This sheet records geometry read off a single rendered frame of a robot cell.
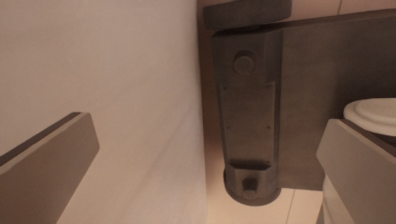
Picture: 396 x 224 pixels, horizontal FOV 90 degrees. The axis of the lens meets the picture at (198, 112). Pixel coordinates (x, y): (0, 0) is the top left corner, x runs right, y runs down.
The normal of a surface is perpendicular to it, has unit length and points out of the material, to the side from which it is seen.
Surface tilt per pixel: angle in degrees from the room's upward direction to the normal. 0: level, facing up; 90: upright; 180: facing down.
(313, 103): 0
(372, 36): 0
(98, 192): 90
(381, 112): 90
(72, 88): 90
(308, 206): 0
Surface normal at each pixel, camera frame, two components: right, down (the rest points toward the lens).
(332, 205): -0.07, -1.00
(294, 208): -0.25, 0.47
